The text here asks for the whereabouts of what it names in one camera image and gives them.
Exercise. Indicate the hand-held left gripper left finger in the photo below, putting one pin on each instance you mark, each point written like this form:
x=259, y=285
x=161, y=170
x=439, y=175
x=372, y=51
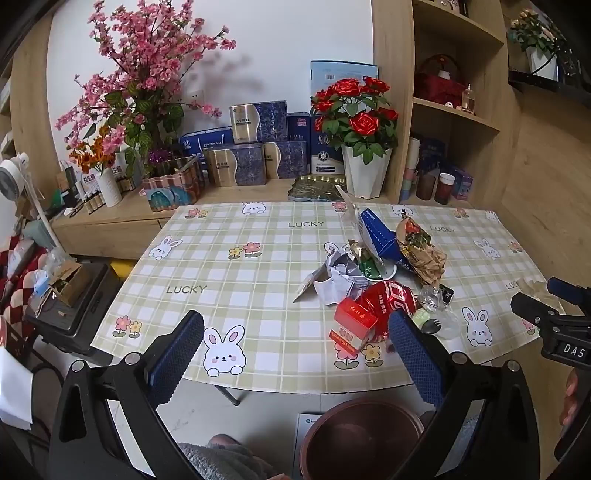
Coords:
x=178, y=355

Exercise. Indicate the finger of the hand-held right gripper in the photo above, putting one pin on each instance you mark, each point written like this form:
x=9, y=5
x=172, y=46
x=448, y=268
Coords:
x=565, y=288
x=531, y=309

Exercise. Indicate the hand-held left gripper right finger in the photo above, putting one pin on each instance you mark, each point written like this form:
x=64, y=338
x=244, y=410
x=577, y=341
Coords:
x=415, y=355

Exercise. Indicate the clear plastic dome lid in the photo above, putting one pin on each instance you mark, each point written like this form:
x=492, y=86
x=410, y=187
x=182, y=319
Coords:
x=448, y=323

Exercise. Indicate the crushed red cola can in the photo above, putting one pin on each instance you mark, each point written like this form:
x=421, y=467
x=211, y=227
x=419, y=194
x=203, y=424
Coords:
x=392, y=300

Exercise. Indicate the small red carton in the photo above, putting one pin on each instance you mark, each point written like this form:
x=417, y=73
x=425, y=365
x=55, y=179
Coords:
x=353, y=318

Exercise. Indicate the brown round waste bin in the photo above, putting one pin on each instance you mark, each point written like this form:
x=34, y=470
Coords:
x=364, y=429

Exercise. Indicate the brown snack bag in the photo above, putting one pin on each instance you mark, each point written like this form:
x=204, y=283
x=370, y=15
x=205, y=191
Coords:
x=425, y=258

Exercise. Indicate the gold and green wrapper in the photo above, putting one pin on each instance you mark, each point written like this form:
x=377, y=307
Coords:
x=364, y=258

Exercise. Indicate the blue and white carton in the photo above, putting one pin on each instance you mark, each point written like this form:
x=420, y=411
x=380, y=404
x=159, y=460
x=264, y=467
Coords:
x=381, y=235

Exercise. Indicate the person's right hand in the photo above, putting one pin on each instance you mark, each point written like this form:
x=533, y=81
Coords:
x=571, y=397

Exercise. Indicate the black hard case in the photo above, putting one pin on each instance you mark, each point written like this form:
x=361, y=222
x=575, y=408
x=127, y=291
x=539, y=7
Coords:
x=87, y=314

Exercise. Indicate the person's bare knee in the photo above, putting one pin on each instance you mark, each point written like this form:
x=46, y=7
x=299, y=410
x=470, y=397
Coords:
x=226, y=442

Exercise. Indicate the green checked rabbit tablecloth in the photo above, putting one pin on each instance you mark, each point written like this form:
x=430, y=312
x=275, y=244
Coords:
x=258, y=295

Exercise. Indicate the cardboard box of clutter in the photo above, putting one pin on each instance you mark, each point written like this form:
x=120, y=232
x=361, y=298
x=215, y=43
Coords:
x=69, y=284

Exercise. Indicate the blue and white floor leaflet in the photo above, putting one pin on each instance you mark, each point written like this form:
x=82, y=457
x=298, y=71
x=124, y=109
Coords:
x=307, y=434

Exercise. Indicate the wooden sideboard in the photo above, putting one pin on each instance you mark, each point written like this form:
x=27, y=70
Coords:
x=106, y=230

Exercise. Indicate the dark red cup white rim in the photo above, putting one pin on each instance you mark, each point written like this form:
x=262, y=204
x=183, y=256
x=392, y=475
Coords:
x=444, y=189

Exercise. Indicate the brown glass tumbler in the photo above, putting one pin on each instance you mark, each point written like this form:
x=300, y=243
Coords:
x=426, y=187

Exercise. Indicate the white paper sheet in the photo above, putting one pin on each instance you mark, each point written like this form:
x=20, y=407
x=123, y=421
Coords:
x=14, y=392

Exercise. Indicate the red and white checked blanket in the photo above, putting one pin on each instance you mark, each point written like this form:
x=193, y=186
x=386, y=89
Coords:
x=18, y=295

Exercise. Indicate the striped wavy basket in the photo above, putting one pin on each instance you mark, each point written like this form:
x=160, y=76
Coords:
x=184, y=184

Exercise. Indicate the row of small brown bottles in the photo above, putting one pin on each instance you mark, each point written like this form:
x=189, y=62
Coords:
x=94, y=201

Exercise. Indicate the dark blue shelf box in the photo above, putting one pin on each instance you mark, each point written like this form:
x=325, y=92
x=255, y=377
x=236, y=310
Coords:
x=434, y=154

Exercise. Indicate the orange flowers in white vase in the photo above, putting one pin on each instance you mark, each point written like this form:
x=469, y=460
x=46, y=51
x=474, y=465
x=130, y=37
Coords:
x=111, y=184

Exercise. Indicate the stack of coloured paper cups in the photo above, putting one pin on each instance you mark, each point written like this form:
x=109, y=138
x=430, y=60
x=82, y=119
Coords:
x=411, y=166

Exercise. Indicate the red roses in white pot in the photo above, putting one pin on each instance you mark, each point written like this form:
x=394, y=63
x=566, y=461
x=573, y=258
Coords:
x=367, y=173

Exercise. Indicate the dark gold-rimmed tray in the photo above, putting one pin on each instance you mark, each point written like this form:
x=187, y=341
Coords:
x=314, y=189

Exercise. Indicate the blue and gold gift box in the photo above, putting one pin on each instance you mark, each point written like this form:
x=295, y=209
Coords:
x=258, y=122
x=288, y=159
x=240, y=166

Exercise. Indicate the black gift bag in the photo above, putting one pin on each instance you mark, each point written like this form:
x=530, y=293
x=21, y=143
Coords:
x=69, y=182

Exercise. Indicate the glass perfume bottle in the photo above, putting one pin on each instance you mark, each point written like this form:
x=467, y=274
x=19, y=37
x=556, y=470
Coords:
x=468, y=101

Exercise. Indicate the blue and white milk box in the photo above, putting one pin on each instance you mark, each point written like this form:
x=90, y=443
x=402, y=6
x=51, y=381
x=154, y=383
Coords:
x=325, y=157

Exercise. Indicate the flat blue box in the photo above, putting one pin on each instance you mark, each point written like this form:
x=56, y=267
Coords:
x=203, y=138

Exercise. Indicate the pale roses in white pot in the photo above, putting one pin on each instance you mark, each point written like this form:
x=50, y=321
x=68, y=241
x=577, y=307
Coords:
x=542, y=62

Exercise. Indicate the red gift basket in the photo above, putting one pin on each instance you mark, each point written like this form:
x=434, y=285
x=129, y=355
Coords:
x=438, y=87

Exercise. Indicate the white standing fan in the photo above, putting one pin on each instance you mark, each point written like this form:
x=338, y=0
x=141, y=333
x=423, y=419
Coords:
x=9, y=177

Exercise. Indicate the dark blue carton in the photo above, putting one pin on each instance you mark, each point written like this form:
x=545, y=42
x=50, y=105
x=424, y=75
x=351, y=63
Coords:
x=299, y=129

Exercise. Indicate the wooden shelf unit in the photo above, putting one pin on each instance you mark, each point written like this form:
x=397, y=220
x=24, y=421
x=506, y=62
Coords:
x=397, y=92

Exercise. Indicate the tall wooden bookcase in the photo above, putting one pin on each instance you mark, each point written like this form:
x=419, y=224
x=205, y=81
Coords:
x=32, y=115

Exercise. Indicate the pink blossom artificial plant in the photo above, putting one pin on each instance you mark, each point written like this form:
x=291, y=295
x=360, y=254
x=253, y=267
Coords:
x=152, y=69

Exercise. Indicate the large light blue box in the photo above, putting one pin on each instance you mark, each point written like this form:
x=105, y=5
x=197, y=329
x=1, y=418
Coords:
x=332, y=74

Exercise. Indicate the black folding table frame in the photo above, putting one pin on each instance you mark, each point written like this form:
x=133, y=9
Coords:
x=231, y=399

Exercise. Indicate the black wall shelf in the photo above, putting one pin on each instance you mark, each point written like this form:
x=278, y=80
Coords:
x=545, y=82

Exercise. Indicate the white wall socket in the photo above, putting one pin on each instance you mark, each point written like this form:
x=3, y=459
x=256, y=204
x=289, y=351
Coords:
x=197, y=94

